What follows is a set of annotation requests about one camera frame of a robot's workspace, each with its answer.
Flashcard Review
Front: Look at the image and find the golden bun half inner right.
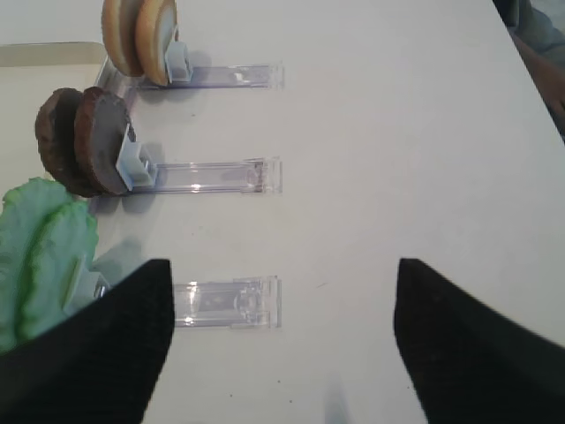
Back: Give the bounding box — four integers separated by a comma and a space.
102, 0, 143, 77

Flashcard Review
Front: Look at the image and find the person in dark shirt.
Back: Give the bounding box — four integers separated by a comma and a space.
493, 0, 564, 135

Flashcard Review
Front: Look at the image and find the green lettuce leaf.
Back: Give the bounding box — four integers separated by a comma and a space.
1, 178, 98, 353

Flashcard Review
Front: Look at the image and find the white pusher block lettuce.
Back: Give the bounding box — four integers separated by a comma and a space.
62, 255, 111, 316

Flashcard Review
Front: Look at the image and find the white rectangular tray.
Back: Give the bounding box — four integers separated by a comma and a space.
1, 42, 106, 68

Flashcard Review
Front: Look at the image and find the white pusher block bun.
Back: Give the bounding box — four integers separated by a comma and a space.
165, 41, 192, 84

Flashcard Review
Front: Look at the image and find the dark meat patty outer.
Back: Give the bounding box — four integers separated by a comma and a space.
74, 87, 136, 195

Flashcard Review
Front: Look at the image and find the golden bun half outer right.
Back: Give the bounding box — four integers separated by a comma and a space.
135, 0, 177, 86

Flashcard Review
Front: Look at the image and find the golden bun half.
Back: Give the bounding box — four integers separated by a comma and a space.
135, 0, 177, 86
102, 0, 143, 77

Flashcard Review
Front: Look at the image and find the white pusher block patty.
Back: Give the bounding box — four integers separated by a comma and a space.
116, 124, 157, 192

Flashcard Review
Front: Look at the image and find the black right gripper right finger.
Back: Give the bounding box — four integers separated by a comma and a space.
393, 258, 564, 423

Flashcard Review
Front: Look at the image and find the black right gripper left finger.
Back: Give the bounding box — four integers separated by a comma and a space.
1, 259, 175, 423

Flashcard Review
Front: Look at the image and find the clear holder track patty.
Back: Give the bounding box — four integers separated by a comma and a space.
129, 157, 283, 195

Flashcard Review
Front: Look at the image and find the clear holder track right bun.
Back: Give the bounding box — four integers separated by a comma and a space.
132, 63, 285, 90

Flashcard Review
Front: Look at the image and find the clear holder track lettuce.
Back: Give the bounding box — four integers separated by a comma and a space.
174, 276, 283, 329

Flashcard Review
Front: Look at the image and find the brown meat patty inner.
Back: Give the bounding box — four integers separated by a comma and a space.
34, 87, 99, 198

